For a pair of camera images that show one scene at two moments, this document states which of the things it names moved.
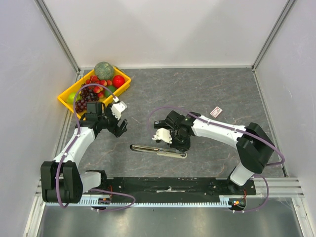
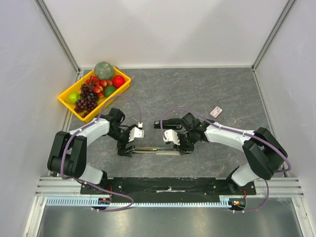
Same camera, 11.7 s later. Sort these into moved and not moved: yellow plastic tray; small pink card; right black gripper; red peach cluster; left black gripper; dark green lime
Moved: left black gripper; right black gripper
Not moved: yellow plastic tray; red peach cluster; dark green lime; small pink card
